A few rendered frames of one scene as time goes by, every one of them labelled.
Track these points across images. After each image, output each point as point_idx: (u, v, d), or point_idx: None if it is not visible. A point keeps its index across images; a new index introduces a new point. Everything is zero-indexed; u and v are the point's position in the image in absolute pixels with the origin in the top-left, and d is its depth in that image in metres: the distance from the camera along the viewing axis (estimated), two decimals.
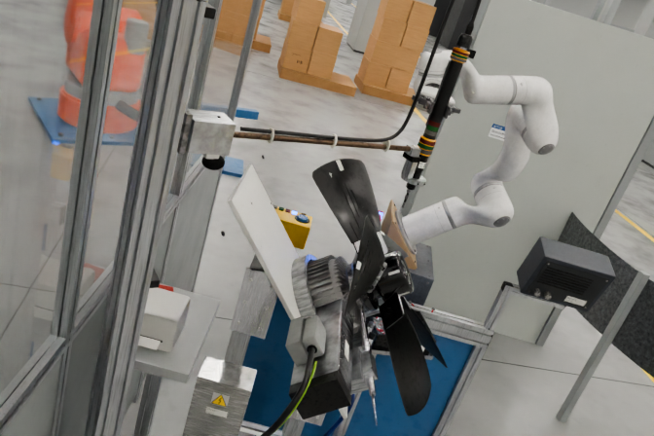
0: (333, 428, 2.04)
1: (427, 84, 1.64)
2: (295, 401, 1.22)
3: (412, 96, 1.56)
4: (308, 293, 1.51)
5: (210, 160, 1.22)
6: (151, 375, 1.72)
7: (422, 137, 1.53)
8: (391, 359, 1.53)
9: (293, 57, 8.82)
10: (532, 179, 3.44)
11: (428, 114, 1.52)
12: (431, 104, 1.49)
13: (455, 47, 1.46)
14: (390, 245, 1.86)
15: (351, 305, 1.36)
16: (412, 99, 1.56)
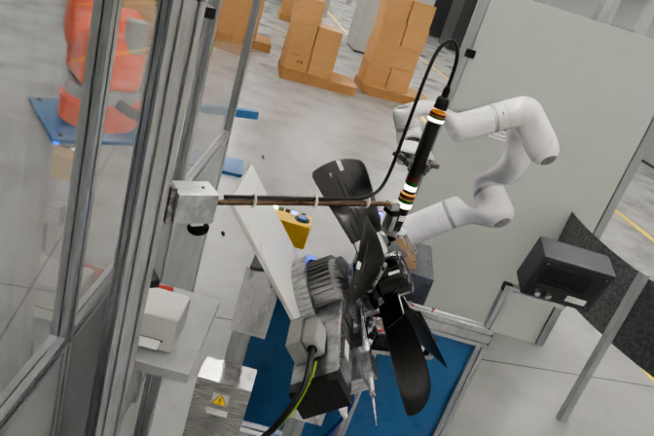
0: (333, 428, 2.04)
1: (408, 138, 1.70)
2: (295, 401, 1.22)
3: (392, 153, 1.62)
4: (308, 293, 1.51)
5: (195, 227, 1.28)
6: (151, 375, 1.72)
7: (402, 192, 1.59)
8: (391, 359, 1.53)
9: (293, 57, 8.82)
10: (532, 179, 3.44)
11: (408, 170, 1.58)
12: (410, 163, 1.55)
13: (433, 108, 1.53)
14: (390, 245, 1.86)
15: (351, 305, 1.36)
16: (392, 155, 1.62)
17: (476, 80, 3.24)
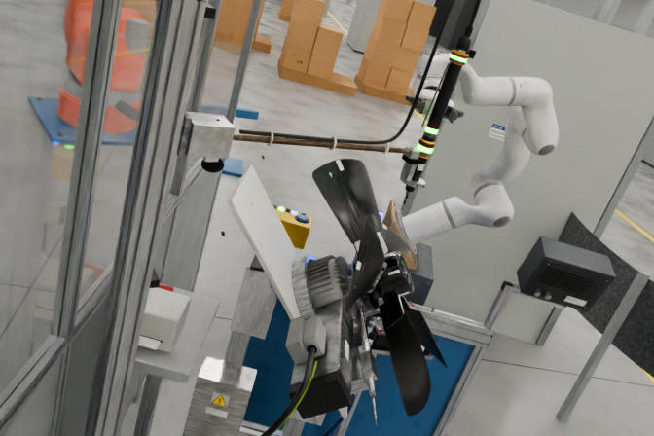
0: (333, 428, 2.04)
1: (426, 87, 1.64)
2: (295, 401, 1.22)
3: (406, 96, 1.57)
4: (308, 293, 1.51)
5: (209, 163, 1.22)
6: (151, 375, 1.72)
7: (421, 139, 1.53)
8: (391, 359, 1.53)
9: (293, 57, 8.82)
10: (532, 179, 3.44)
11: (425, 116, 1.52)
12: (422, 104, 1.50)
13: (454, 50, 1.47)
14: (392, 240, 1.85)
15: (351, 305, 1.36)
16: (405, 99, 1.57)
17: None
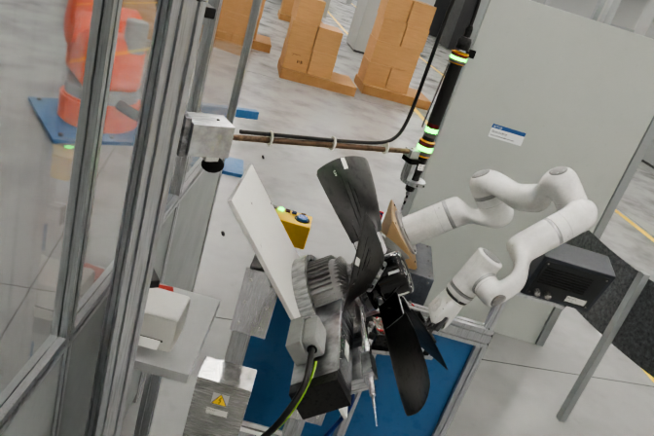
0: (333, 428, 2.04)
1: (464, 305, 1.73)
2: (295, 401, 1.22)
3: (436, 330, 1.73)
4: (308, 293, 1.51)
5: (209, 163, 1.22)
6: (151, 375, 1.72)
7: (421, 139, 1.53)
8: (355, 297, 1.40)
9: (293, 57, 8.82)
10: (532, 179, 3.44)
11: (425, 116, 1.52)
12: None
13: (454, 50, 1.47)
14: (424, 341, 1.72)
15: (330, 202, 1.55)
16: (434, 329, 1.73)
17: (476, 80, 3.24)
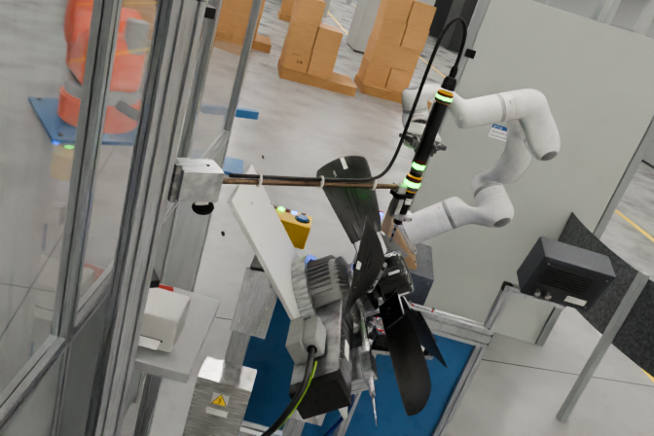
0: (333, 428, 2.04)
1: (415, 120, 1.68)
2: (295, 401, 1.22)
3: (399, 134, 1.60)
4: (308, 293, 1.51)
5: (199, 205, 1.26)
6: (151, 375, 1.72)
7: (409, 174, 1.57)
8: (356, 299, 1.40)
9: (293, 57, 8.82)
10: (532, 179, 3.44)
11: (415, 153, 1.56)
12: (417, 143, 1.53)
13: (440, 89, 1.51)
14: (424, 339, 1.73)
15: (330, 203, 1.54)
16: (399, 136, 1.60)
17: (476, 80, 3.24)
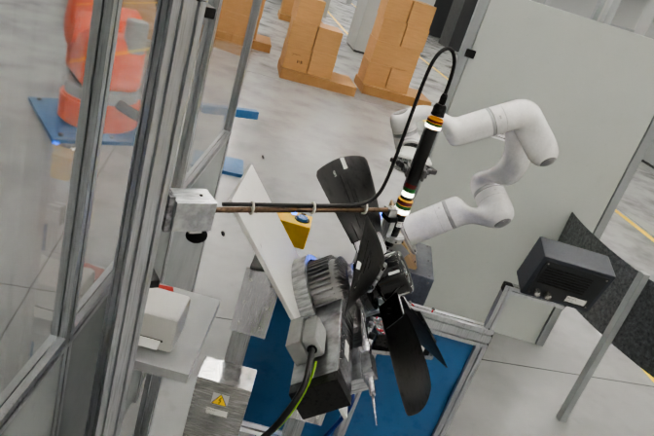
0: (333, 428, 2.04)
1: (406, 143, 1.71)
2: (295, 401, 1.22)
3: (390, 159, 1.63)
4: (308, 293, 1.51)
5: (193, 235, 1.29)
6: (151, 375, 1.72)
7: (400, 199, 1.60)
8: (356, 299, 1.40)
9: (293, 57, 8.82)
10: (532, 179, 3.44)
11: (406, 177, 1.59)
12: (408, 168, 1.56)
13: (430, 115, 1.53)
14: (424, 339, 1.73)
15: (330, 203, 1.54)
16: (390, 161, 1.62)
17: (476, 80, 3.24)
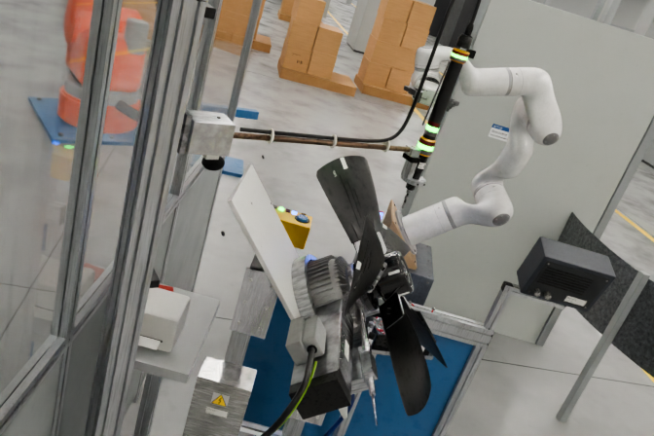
0: (333, 428, 2.04)
1: None
2: (295, 401, 1.22)
3: (404, 87, 1.66)
4: (308, 293, 1.51)
5: (209, 161, 1.22)
6: (151, 375, 1.72)
7: (422, 137, 1.53)
8: (356, 299, 1.40)
9: (293, 57, 8.82)
10: (532, 179, 3.44)
11: (425, 114, 1.52)
12: (419, 93, 1.58)
13: (455, 48, 1.47)
14: (424, 339, 1.73)
15: (330, 203, 1.54)
16: (403, 90, 1.66)
17: None
